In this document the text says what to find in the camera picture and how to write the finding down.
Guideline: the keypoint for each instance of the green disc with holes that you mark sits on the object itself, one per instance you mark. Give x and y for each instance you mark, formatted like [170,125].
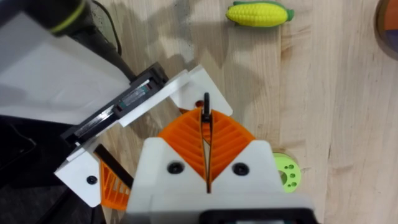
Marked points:
[292,174]

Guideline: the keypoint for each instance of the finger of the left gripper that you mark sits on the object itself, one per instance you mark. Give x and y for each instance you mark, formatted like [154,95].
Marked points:
[211,90]
[77,180]

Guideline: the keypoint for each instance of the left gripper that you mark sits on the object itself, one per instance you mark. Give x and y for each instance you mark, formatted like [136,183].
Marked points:
[56,81]

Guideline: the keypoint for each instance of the orange ribbed wedge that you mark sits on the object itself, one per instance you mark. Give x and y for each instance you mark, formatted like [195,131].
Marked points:
[184,110]

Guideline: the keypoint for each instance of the round toy tub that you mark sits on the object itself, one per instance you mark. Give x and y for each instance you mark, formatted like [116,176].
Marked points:
[388,28]

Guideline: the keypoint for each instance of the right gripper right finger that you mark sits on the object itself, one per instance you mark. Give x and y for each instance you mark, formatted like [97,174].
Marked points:
[248,174]

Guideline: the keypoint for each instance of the yellow toy corn cob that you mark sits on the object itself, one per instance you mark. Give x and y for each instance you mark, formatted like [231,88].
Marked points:
[258,14]

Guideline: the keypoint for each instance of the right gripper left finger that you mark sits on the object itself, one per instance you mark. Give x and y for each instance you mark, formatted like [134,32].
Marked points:
[161,161]

